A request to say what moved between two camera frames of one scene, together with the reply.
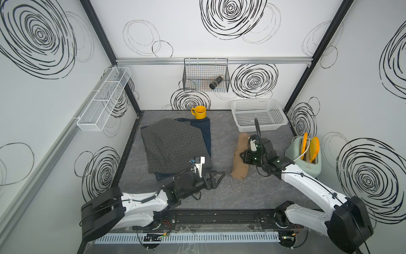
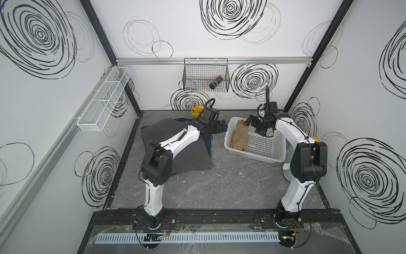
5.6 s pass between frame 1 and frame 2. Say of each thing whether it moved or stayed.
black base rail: stayed
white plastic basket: moved
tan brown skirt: moved
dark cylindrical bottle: stayed
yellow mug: stayed
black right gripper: moved
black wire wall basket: stayed
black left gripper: moved
